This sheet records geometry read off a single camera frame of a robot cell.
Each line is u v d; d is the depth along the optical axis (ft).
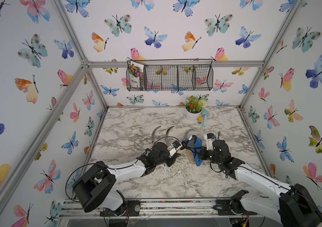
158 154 2.13
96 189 1.39
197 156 2.63
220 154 2.13
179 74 3.19
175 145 2.33
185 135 3.37
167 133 3.42
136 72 2.92
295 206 1.30
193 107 3.32
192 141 2.69
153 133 3.42
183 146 2.74
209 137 2.48
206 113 3.76
